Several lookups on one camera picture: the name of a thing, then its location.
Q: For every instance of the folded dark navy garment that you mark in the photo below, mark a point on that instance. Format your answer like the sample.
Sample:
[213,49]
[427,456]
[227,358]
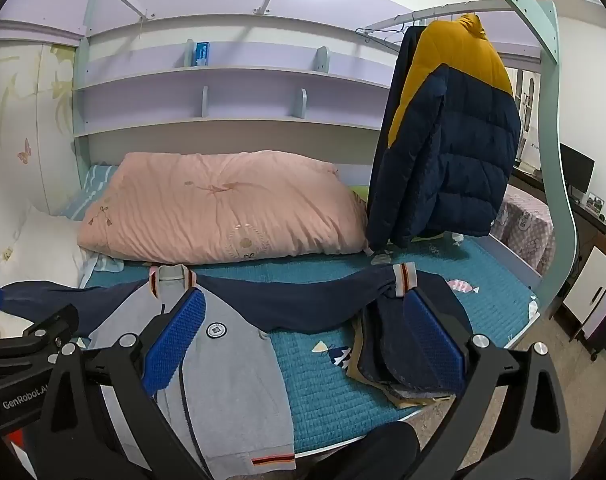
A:
[383,350]

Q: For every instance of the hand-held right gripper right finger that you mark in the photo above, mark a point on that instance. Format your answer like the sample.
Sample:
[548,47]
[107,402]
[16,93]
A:
[433,342]

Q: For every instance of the lilac headboard shelf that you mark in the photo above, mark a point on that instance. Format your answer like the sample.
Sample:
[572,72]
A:
[208,90]

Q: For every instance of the yellow and navy puffer jacket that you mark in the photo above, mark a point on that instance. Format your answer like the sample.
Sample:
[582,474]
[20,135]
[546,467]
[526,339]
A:
[458,150]

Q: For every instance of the light blue cloth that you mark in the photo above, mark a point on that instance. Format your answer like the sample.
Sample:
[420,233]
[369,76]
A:
[93,185]

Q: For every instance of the grey and navy jacket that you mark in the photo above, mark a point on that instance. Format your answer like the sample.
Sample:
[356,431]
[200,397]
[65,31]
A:
[233,360]

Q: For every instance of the pink patterned cover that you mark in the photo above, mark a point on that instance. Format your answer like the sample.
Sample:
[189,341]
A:
[525,230]

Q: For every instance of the small blue box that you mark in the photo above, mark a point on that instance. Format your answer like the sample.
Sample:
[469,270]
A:
[202,54]

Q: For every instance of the dark hanging coat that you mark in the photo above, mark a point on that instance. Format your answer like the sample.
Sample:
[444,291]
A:
[407,60]

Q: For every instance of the small photo frame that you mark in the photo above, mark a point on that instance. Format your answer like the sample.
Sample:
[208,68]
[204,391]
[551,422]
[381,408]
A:
[595,201]

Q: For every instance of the teal quilted bed sheet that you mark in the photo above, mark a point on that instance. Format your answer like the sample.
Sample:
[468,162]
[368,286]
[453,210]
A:
[323,375]

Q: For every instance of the white and brown cabinet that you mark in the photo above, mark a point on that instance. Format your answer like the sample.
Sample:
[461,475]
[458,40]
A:
[590,280]

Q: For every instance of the pink butterfly wall sticker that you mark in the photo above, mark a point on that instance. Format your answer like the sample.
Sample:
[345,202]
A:
[24,151]

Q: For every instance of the black monitor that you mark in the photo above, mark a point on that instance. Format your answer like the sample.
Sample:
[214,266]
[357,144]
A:
[578,167]

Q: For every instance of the light green bed frame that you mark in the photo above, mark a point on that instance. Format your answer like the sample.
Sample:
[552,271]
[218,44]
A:
[558,200]

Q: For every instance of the person's leg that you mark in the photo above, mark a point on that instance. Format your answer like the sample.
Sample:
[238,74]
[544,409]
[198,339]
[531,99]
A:
[368,452]

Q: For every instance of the pink quilt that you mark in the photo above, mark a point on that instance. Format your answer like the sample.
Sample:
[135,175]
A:
[223,205]

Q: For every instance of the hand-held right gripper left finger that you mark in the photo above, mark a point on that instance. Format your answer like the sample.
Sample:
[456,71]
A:
[175,340]

